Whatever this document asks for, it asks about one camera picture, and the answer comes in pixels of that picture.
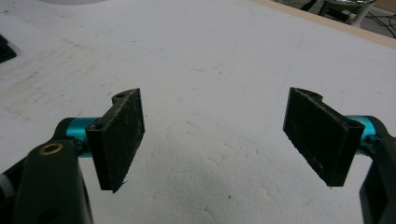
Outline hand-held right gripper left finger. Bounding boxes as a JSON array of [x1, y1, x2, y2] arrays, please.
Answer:
[[64, 88, 146, 194]]

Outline black cloth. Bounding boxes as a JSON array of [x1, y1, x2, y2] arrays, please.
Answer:
[[0, 34, 18, 64]]

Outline white foam mat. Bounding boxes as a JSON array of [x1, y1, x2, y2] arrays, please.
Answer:
[[0, 0, 396, 224]]

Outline wooden table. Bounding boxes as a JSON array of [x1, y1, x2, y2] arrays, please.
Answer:
[[251, 0, 396, 50]]

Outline black round stool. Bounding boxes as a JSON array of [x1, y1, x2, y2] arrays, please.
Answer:
[[317, 0, 377, 28]]

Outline black floor cable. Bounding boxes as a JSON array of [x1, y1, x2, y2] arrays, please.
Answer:
[[363, 11, 396, 39]]

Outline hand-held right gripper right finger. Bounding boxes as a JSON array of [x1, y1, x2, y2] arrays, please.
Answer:
[[282, 87, 379, 188]]

